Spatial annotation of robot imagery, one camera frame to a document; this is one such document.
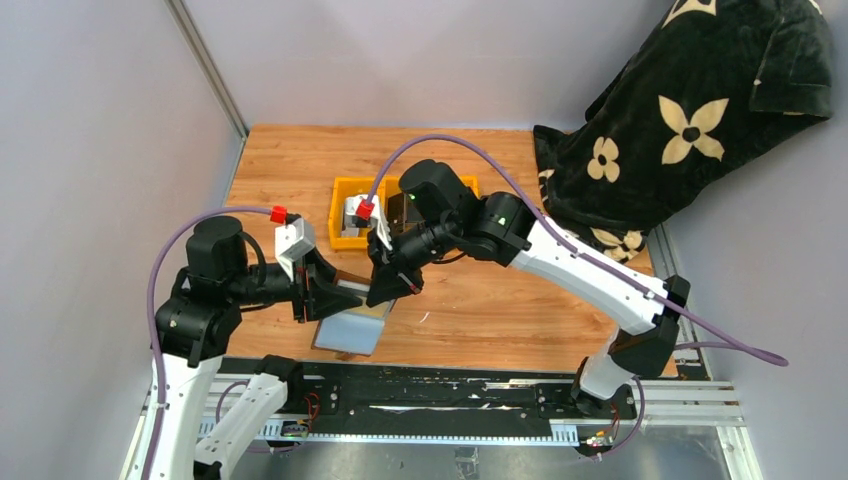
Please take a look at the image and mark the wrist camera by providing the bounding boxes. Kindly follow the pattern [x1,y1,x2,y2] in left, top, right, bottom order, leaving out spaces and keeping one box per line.
[273,217,316,281]
[342,194,393,251]

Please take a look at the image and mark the yellow compartment tray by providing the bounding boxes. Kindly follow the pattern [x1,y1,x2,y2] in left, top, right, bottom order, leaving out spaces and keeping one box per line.
[327,174,480,252]

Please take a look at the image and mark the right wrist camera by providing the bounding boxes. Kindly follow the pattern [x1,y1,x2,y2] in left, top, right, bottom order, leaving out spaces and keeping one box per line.
[342,194,393,251]

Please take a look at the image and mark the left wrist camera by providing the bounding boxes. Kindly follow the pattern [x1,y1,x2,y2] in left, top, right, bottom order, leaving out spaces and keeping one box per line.
[273,217,316,281]

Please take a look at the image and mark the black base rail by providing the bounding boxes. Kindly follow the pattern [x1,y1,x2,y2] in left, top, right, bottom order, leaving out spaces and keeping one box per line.
[211,357,637,446]

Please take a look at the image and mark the brown leather card holder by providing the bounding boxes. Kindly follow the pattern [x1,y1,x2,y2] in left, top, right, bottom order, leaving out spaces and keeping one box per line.
[312,271,396,356]

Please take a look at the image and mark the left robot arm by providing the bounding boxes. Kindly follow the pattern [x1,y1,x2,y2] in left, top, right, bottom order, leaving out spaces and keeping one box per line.
[129,207,363,479]

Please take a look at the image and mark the black floral blanket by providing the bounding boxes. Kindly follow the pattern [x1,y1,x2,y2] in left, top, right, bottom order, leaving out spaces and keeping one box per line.
[533,1,835,263]

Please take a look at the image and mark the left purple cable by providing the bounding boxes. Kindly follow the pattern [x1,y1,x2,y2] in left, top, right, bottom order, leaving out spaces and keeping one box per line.
[139,205,289,480]

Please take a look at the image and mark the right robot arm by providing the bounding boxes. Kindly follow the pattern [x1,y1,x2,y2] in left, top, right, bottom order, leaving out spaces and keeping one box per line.
[352,159,690,416]

